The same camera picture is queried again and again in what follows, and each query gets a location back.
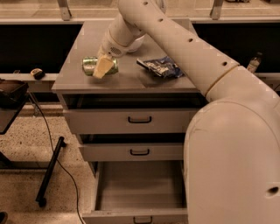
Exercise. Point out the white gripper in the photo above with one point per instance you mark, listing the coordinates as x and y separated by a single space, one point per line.
111 48

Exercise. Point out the green drink can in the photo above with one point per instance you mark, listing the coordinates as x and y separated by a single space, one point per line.
89 63

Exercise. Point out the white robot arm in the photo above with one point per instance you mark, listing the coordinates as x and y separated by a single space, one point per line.
232 145

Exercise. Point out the top grey drawer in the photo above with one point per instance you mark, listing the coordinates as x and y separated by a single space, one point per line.
129 121

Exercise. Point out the grey drawer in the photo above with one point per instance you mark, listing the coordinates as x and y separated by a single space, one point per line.
138 192
129 121
131 151

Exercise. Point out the grey drawer cabinet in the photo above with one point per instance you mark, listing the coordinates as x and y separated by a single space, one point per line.
132 87

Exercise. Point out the middle grey drawer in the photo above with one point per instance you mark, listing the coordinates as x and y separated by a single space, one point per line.
131 151

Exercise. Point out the bottom grey drawer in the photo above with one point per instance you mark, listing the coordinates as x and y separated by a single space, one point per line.
138 192

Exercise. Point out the white bowl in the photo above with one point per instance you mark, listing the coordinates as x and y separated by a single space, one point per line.
136 45

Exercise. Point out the blue chip bag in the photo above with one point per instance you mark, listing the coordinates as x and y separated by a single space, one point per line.
164 67

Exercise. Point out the yellow black tape measure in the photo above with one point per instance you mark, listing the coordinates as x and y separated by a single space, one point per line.
37 73

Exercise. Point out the black tray on stand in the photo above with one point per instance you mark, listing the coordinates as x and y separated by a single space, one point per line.
13 95

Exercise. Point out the clear sauce bottle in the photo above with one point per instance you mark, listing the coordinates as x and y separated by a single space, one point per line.
255 62

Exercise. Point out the black stand leg left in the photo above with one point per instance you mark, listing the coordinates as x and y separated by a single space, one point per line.
40 199

